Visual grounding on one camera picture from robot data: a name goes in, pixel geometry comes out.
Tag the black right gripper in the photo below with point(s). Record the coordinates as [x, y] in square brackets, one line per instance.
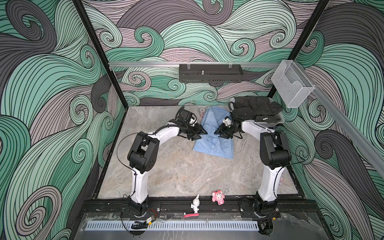
[222, 131]

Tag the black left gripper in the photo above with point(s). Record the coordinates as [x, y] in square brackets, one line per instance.
[198, 132]

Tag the light blue long sleeve shirt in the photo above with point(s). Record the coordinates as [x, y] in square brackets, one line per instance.
[212, 144]

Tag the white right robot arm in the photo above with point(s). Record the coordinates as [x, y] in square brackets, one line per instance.
[254, 116]

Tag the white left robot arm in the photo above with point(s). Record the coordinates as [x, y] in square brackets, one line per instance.
[143, 154]

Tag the small pink patterned cup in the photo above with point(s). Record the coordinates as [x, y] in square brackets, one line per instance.
[202, 112]

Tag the white plastic laundry basket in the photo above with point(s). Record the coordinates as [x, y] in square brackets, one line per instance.
[270, 115]

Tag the dark grey folded shirt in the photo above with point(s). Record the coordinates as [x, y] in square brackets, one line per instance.
[256, 107]

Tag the pink pig toy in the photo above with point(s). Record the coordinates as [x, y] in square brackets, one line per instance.
[218, 197]

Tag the white figurine toy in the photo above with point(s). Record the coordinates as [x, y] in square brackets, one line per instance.
[195, 204]

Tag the pink flat stick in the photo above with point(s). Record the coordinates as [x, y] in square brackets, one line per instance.
[191, 216]

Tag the black perforated wall tray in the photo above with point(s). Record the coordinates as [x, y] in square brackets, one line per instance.
[212, 74]

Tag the clear plastic wall bin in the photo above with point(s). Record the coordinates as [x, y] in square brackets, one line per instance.
[292, 83]

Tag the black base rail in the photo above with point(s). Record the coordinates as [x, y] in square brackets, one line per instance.
[166, 207]

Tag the white slotted cable duct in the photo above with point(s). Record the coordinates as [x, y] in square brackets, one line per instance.
[192, 225]

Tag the aluminium back rail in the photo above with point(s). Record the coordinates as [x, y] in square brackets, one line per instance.
[166, 64]

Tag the aluminium rail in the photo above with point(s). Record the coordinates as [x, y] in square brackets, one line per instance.
[166, 64]
[349, 111]

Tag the black right corner post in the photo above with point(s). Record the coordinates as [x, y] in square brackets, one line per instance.
[297, 39]

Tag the aluminium right rail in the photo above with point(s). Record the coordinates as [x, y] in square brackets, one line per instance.
[349, 111]

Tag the black corner frame post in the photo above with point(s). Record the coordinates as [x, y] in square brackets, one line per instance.
[95, 41]

